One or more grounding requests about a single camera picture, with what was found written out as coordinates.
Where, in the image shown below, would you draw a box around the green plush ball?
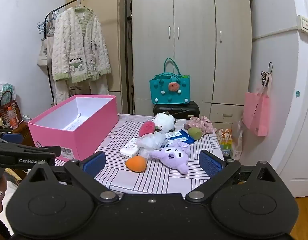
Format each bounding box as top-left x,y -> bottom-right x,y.
188,127 -> 203,140

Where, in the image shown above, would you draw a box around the pink cardboard box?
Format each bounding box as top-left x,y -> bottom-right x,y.
28,94 -> 118,162

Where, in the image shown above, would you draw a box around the woven basket bag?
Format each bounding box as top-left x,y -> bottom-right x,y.
0,91 -> 20,128

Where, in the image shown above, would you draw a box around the black hair ties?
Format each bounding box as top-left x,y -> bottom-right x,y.
260,62 -> 273,85

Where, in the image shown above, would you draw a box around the striped tablecloth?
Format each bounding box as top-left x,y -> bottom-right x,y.
54,114 -> 224,195

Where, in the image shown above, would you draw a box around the orange plush toy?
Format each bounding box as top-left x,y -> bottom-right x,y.
125,156 -> 147,173

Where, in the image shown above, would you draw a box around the colourful gift bag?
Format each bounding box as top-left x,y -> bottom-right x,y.
218,127 -> 233,157

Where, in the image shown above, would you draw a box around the pink strawberry plush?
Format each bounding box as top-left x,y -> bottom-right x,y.
139,120 -> 157,137

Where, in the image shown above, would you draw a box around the purple plush toy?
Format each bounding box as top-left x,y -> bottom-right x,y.
149,141 -> 192,175

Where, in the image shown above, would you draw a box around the canvas tote bag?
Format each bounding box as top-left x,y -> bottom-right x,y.
37,12 -> 55,68

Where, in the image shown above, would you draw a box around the white door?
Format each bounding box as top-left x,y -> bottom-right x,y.
277,0 -> 308,198

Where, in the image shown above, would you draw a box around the pink shopping bag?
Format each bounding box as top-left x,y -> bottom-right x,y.
242,72 -> 271,137

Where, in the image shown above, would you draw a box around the cream fleece jacket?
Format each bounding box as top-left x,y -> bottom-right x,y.
52,7 -> 112,83

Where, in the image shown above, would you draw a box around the plastic drink bottle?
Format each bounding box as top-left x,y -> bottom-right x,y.
7,106 -> 19,129

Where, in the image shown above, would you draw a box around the cream wall switch box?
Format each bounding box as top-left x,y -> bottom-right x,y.
297,15 -> 308,34

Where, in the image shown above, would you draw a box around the pink floral scrunchie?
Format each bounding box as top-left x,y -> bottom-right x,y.
184,116 -> 214,134

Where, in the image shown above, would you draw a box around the beige wardrobe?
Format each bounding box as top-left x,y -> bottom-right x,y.
66,0 -> 133,114

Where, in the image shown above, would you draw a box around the blue clothes hanger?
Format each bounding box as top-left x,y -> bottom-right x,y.
37,21 -> 55,34

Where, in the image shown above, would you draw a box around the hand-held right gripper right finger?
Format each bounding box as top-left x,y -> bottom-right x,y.
185,150 -> 280,203

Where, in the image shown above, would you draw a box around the white green plastic bag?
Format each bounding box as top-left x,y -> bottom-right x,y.
0,80 -> 16,100

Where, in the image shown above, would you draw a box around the cream fleece pants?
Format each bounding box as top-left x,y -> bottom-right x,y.
54,75 -> 110,105

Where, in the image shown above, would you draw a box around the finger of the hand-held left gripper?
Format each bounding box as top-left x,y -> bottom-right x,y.
21,145 -> 62,158
0,133 -> 23,144

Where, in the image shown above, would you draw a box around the white tissue packet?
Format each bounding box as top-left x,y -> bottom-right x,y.
119,138 -> 142,158

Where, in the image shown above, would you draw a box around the teal felt handbag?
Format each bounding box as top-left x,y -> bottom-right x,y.
149,57 -> 191,105

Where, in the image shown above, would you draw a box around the black suitcase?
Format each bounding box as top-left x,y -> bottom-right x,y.
153,101 -> 200,120

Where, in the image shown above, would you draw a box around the white wet wipes packet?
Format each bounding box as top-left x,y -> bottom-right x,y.
165,129 -> 188,142

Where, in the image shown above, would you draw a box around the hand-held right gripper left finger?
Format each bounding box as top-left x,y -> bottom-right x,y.
24,151 -> 119,203

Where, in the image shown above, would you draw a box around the grey wardrobe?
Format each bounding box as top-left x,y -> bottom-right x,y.
132,0 -> 252,123

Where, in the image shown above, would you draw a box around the white round plush toy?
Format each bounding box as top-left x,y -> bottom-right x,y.
153,112 -> 176,133

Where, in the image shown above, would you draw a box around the blue and white packet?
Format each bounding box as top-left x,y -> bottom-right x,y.
178,134 -> 195,145

